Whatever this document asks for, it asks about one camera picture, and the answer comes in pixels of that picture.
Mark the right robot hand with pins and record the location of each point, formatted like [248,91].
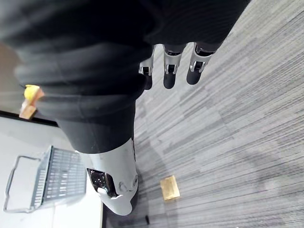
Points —
[95,71]

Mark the yellow vegetable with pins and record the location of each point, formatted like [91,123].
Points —
[30,93]

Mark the grey plastic shopping basket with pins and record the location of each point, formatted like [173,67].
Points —
[57,175]

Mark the wooden shelf crate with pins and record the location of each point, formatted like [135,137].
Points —
[29,107]

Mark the wooden block on floor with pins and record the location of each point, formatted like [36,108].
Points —
[169,188]

